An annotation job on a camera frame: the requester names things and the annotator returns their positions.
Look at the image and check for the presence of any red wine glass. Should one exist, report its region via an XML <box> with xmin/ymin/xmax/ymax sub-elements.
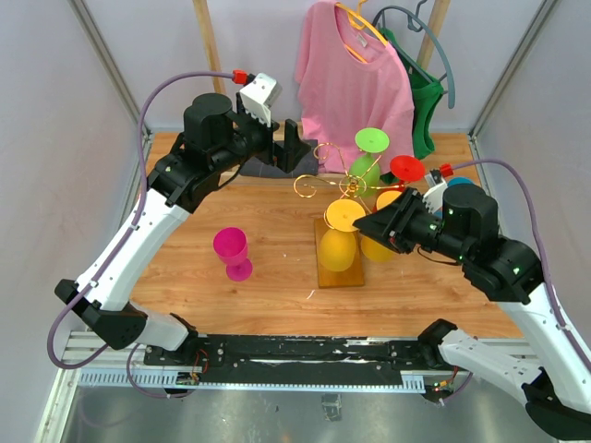
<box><xmin>380</xmin><ymin>155</ymin><xmax>426</xmax><ymax>191</ymax></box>

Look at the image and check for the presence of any gold wire glass rack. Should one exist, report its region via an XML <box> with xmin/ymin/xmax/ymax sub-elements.
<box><xmin>293</xmin><ymin>142</ymin><xmax>384</xmax><ymax>215</ymax></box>

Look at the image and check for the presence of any green tank top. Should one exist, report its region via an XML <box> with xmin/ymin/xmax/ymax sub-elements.
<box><xmin>370</xmin><ymin>47</ymin><xmax>443</xmax><ymax>185</ymax></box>

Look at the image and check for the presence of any yellow wine glass front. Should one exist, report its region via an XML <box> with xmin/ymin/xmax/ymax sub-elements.
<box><xmin>319</xmin><ymin>198</ymin><xmax>366</xmax><ymax>272</ymax></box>

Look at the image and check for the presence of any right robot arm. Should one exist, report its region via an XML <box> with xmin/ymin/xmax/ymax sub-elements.
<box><xmin>353</xmin><ymin>184</ymin><xmax>590</xmax><ymax>441</ymax></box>

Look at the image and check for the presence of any orange clothes hanger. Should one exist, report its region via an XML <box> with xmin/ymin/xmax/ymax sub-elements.
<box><xmin>331</xmin><ymin>2</ymin><xmax>393</xmax><ymax>69</ymax></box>

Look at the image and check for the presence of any wooden clothes rack frame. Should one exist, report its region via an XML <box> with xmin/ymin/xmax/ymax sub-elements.
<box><xmin>192</xmin><ymin>0</ymin><xmax>452</xmax><ymax>186</ymax></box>

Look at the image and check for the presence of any folded dark grey cloth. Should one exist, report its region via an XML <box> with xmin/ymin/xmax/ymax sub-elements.
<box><xmin>239</xmin><ymin>151</ymin><xmax>319</xmax><ymax>179</ymax></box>

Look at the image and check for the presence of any white slotted cable duct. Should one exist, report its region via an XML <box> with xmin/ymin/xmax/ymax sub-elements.
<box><xmin>78</xmin><ymin>368</ymin><xmax>427</xmax><ymax>394</ymax></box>

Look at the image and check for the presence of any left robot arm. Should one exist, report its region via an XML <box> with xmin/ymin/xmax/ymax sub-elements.
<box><xmin>54</xmin><ymin>93</ymin><xmax>316</xmax><ymax>365</ymax></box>

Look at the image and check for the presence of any green wine glass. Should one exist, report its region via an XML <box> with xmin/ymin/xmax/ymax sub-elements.
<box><xmin>348</xmin><ymin>127</ymin><xmax>390</xmax><ymax>189</ymax></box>

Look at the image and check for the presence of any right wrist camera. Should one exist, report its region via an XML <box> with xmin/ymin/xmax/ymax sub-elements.
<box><xmin>423</xmin><ymin>163</ymin><xmax>453</xmax><ymax>213</ymax></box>

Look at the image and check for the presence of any magenta wine glass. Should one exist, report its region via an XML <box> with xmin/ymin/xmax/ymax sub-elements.
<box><xmin>212</xmin><ymin>227</ymin><xmax>253</xmax><ymax>281</ymax></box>

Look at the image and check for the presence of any yellow wine glass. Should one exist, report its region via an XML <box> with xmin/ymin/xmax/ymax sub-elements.
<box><xmin>319</xmin><ymin>198</ymin><xmax>366</xmax><ymax>272</ymax></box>
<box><xmin>361</xmin><ymin>190</ymin><xmax>402</xmax><ymax>263</ymax></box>

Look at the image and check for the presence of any grey clothes hanger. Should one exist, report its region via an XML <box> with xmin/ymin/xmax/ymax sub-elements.
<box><xmin>372</xmin><ymin>0</ymin><xmax>456</xmax><ymax>109</ymax></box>

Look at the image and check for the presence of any wooden rack base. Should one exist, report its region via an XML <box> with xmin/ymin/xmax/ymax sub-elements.
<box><xmin>314</xmin><ymin>218</ymin><xmax>365</xmax><ymax>289</ymax></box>

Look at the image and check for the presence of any aluminium frame rail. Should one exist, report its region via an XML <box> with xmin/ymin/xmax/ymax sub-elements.
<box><xmin>66</xmin><ymin>0</ymin><xmax>153</xmax><ymax>139</ymax></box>

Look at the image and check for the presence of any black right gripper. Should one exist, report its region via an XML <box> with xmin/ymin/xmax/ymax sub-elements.
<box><xmin>353</xmin><ymin>186</ymin><xmax>471</xmax><ymax>263</ymax></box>

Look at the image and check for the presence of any pink t-shirt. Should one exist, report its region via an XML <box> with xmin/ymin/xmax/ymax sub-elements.
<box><xmin>295</xmin><ymin>0</ymin><xmax>416</xmax><ymax>174</ymax></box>

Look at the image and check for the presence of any blue wine glass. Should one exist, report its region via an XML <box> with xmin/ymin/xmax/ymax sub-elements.
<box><xmin>447</xmin><ymin>176</ymin><xmax>474</xmax><ymax>187</ymax></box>

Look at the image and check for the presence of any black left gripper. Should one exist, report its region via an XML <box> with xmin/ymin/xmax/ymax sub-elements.
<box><xmin>211</xmin><ymin>92</ymin><xmax>312</xmax><ymax>174</ymax></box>

